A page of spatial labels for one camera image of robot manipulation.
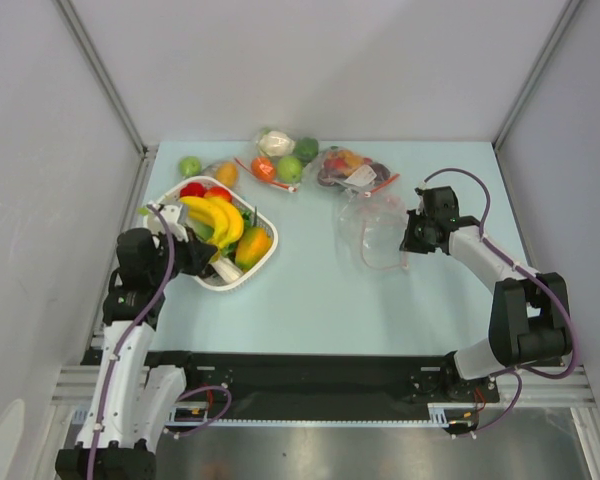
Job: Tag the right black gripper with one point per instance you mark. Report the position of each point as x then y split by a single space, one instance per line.
411 235

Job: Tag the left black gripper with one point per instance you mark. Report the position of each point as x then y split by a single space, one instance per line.
198 253

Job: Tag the green lettuce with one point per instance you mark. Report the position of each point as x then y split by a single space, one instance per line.
205 230

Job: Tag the yellow banana bunch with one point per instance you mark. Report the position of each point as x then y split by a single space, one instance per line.
223 217

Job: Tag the clear zip bag pink seal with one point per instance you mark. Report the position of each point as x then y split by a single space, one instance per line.
369 229

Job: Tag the green orange mango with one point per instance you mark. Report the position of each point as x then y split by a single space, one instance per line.
252 247

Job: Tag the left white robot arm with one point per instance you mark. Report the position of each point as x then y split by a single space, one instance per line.
125 419

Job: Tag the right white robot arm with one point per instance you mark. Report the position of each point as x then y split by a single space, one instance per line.
529 319

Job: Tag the orange mango in bag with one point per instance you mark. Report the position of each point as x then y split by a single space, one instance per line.
227 174

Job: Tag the zip bag with dark fruits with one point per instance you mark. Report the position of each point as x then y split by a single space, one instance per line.
346 170

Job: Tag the zip bag with vegetables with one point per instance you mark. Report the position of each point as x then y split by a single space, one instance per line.
277 158

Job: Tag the white plastic basket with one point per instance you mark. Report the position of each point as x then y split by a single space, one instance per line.
227 275

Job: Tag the orange persimmon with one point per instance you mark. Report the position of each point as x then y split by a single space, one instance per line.
219 192

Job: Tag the red bell pepper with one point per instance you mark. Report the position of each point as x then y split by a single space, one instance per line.
193 189

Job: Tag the green apple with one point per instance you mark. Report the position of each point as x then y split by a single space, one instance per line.
189 166

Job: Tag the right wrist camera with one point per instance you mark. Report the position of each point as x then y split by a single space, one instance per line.
423 192

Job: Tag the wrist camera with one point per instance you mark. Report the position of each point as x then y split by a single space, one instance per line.
423 192
166 218

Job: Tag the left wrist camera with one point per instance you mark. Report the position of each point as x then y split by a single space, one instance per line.
166 218

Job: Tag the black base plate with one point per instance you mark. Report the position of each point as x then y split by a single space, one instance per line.
331 388

